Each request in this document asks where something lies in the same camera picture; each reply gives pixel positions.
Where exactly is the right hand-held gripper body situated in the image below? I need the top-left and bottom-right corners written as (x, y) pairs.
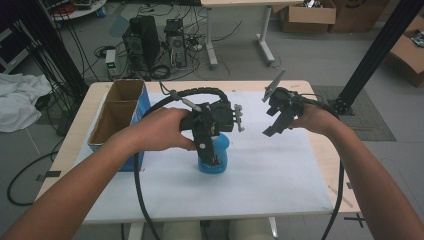
top-left (261, 67), bottom-right (305, 129)

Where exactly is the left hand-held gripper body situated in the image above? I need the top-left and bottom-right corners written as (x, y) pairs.
top-left (179, 98), bottom-right (246, 134)

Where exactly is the blue plastic bottle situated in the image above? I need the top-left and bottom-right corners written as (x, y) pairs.
top-left (197, 132), bottom-right (231, 175)

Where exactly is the person's right hand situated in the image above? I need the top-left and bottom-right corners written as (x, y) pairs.
top-left (288, 103), bottom-right (338, 135)

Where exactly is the person's left hand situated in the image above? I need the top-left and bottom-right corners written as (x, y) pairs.
top-left (132, 107), bottom-right (198, 153)

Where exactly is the white table mat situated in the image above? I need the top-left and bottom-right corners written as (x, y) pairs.
top-left (73, 89), bottom-right (335, 224)

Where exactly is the grey floor mat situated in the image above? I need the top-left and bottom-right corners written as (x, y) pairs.
top-left (311, 84), bottom-right (398, 142)

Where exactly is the brown cardboard box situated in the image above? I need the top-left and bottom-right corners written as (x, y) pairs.
top-left (384, 14), bottom-right (424, 89)
top-left (279, 0), bottom-right (338, 35)

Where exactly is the small black computer tower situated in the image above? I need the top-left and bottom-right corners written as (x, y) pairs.
top-left (163, 18), bottom-right (188, 70)

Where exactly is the open blue cardboard box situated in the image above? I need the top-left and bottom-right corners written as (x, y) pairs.
top-left (87, 78), bottom-right (152, 173)

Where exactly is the large black computer tower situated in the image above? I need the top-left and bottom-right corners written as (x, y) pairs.
top-left (121, 15), bottom-right (162, 73)

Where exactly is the grey bench power supply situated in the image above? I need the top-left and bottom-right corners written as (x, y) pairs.
top-left (104, 48), bottom-right (119, 80)

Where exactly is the round white table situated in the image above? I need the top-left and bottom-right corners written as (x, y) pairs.
top-left (48, 0), bottom-right (108, 22)

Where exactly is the white crumpled cloth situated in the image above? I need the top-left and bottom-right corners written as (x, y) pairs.
top-left (0, 72), bottom-right (53, 134)

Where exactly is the white desk frame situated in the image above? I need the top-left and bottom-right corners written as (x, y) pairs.
top-left (199, 0), bottom-right (305, 71)

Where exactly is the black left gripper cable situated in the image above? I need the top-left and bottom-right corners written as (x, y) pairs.
top-left (133, 87), bottom-right (232, 240)

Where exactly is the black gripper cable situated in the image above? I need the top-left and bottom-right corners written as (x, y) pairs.
top-left (133, 87), bottom-right (232, 240)
top-left (298, 95), bottom-right (346, 240)

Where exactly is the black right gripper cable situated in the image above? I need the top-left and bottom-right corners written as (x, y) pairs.
top-left (298, 95), bottom-right (346, 240)

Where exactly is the black aluminium frame post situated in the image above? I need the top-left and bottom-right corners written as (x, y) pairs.
top-left (332, 0), bottom-right (424, 116)

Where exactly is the black stand with cables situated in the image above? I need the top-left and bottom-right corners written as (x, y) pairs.
top-left (31, 0), bottom-right (90, 101)

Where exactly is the black floor cable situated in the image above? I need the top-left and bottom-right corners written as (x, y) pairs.
top-left (6, 138), bottom-right (66, 207)

